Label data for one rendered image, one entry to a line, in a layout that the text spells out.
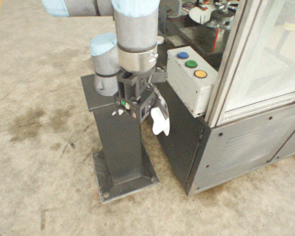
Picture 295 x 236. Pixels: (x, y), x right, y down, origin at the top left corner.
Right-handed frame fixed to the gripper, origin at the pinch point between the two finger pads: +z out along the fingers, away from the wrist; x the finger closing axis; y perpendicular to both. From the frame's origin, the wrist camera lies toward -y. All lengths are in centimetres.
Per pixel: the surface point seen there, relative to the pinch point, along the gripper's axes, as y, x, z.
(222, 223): -23, 41, 91
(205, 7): -86, -13, -4
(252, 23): -25.9, 16.5, -21.9
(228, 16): -77, 2, -5
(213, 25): -65, -1, -4
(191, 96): -27.6, 4.7, 8.6
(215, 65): -62, 5, 14
